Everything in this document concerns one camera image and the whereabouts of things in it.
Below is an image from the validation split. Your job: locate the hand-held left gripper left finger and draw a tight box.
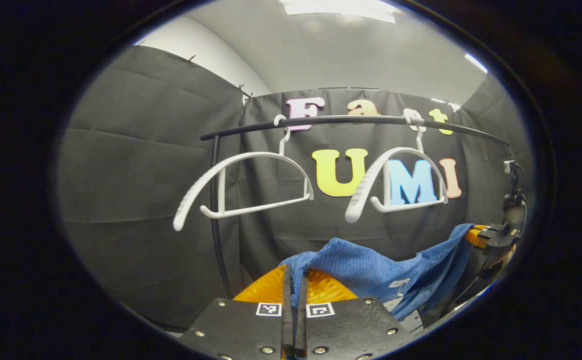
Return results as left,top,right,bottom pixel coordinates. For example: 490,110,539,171
178,264,294,360

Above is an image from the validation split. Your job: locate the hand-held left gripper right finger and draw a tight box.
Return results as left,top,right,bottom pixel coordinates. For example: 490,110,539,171
296,267,414,360

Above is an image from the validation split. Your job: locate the blue knit jacket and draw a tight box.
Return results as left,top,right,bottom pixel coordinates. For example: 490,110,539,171
278,223,475,322

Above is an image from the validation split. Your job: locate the white plastic hanger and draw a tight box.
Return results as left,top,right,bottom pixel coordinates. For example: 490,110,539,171
345,107,449,224
173,114,315,232

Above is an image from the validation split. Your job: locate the black clothes rack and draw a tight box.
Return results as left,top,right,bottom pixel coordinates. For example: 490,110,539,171
200,114,510,311

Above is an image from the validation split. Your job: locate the black backdrop cloth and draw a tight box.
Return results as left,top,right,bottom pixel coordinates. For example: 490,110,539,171
58,45,534,328

